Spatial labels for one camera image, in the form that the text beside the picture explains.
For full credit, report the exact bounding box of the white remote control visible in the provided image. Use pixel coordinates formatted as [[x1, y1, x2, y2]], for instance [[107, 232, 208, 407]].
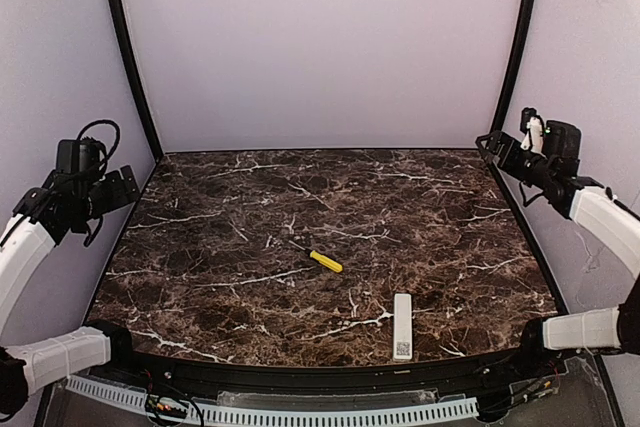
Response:
[[392, 293, 413, 361]]

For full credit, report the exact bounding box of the yellow handled screwdriver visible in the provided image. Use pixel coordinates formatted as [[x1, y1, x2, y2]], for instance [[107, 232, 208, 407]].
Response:
[[288, 240, 344, 273]]

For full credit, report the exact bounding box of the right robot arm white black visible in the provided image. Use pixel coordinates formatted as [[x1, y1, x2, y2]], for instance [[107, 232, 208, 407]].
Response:
[[476, 131, 639, 357]]

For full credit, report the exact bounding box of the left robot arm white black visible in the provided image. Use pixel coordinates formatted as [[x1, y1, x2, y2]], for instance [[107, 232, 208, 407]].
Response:
[[1, 119, 140, 422]]

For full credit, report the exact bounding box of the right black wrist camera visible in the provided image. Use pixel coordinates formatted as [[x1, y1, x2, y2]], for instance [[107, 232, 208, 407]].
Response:
[[520, 107, 545, 154]]

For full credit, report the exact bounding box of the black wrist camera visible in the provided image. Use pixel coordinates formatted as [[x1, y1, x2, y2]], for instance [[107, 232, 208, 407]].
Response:
[[520, 107, 545, 154], [55, 137, 107, 175]]

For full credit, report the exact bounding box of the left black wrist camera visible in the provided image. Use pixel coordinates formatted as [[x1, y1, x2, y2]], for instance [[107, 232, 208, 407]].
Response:
[[55, 137, 107, 175]]

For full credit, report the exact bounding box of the left black frame post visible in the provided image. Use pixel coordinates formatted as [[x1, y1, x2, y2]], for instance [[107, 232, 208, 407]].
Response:
[[107, 0, 164, 163]]

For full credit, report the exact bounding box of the black frame post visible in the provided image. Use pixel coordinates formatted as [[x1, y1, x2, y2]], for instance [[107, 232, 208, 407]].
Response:
[[107, 0, 164, 163], [489, 0, 535, 133]]

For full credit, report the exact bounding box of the right black frame post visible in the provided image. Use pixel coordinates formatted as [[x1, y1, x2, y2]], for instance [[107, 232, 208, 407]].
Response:
[[489, 0, 535, 133]]

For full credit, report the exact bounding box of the black front table rail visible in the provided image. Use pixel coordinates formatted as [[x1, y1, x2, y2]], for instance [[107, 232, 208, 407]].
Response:
[[87, 320, 567, 399]]

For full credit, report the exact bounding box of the white slotted cable duct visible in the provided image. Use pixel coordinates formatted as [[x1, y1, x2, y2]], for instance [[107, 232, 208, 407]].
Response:
[[65, 376, 479, 426]]

